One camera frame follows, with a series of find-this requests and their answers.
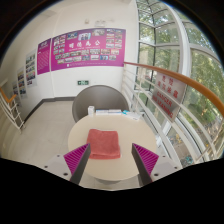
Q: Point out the flat white and blue box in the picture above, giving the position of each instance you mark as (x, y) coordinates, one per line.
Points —
(132, 115)

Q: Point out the white stair railing orange handrail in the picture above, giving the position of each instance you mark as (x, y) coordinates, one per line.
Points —
(11, 111)

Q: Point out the small upright white box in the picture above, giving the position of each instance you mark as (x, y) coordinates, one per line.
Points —
(91, 110)

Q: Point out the pink terry towel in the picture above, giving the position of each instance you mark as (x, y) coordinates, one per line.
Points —
(103, 144)

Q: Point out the white photo poster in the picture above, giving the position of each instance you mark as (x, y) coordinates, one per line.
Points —
(21, 83)
(31, 68)
(15, 89)

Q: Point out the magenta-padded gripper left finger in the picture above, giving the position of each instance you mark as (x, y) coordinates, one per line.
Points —
(75, 158)

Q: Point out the narrow magenta text poster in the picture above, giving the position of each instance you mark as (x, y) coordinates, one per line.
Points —
(43, 56)

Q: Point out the green exit sign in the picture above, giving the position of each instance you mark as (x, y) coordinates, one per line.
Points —
(83, 82)

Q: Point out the white warning sign red letters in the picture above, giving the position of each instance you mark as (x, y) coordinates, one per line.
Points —
(168, 96)

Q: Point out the white-framed glass window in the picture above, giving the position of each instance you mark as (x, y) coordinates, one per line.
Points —
(166, 43)

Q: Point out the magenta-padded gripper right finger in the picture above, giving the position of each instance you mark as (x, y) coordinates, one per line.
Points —
(148, 160)

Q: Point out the white railing with orange handrail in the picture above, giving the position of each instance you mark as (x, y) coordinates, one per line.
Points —
(186, 80)

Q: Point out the wide magenta photo poster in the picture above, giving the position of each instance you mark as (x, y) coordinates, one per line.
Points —
(88, 50)

